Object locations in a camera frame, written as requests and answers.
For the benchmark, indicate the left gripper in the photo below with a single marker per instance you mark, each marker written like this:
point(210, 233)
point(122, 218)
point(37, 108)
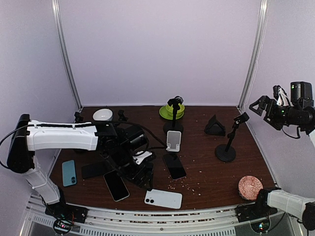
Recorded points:
point(133, 176)

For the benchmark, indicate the right aluminium frame post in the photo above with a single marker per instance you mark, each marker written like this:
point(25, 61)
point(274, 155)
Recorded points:
point(258, 41)

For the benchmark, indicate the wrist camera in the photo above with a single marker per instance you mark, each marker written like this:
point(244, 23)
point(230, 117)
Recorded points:
point(144, 157)
point(280, 96)

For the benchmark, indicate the white bowl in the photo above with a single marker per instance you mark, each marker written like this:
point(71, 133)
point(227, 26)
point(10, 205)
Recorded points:
point(103, 115)

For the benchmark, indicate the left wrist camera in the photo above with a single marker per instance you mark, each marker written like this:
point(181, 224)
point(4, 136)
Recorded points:
point(144, 157)

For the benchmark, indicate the green bowl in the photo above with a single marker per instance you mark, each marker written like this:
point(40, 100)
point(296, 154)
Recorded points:
point(179, 111)

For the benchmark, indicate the aluminium frame post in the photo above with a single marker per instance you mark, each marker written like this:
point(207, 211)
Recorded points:
point(64, 52)
point(258, 41)

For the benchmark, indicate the black wedge phone stand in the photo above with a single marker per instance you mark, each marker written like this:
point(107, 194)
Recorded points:
point(214, 127)

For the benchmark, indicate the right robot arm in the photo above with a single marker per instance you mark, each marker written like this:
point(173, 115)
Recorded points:
point(301, 114)

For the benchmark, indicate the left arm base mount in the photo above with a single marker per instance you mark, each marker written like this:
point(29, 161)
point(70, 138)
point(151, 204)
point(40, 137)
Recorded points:
point(66, 217)

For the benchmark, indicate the pink phone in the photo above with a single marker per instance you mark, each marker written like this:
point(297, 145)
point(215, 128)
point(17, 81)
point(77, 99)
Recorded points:
point(174, 166)

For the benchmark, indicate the teal phone front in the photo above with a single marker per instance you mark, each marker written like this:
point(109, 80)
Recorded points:
point(69, 173)

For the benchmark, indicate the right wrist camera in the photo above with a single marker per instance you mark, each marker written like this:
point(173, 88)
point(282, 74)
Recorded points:
point(280, 96)

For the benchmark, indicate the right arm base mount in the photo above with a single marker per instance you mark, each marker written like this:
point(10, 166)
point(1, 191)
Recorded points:
point(256, 214)

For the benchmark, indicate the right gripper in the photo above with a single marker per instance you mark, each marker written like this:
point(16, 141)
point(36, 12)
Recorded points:
point(265, 100)

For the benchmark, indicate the black phone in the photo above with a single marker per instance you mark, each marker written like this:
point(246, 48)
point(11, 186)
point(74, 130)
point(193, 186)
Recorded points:
point(165, 199)
point(95, 169)

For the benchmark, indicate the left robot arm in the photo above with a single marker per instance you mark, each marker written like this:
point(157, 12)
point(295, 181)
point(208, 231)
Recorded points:
point(119, 142)

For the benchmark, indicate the green plate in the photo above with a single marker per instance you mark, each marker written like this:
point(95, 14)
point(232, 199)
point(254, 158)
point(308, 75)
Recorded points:
point(169, 116)

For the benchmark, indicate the left aluminium frame post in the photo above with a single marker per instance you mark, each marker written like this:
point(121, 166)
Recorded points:
point(64, 52)

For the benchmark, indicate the white folding phone stand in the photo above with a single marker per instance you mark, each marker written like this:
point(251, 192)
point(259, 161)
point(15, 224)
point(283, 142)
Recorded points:
point(173, 141)

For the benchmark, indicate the white phone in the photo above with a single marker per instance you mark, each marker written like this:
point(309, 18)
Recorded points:
point(116, 186)

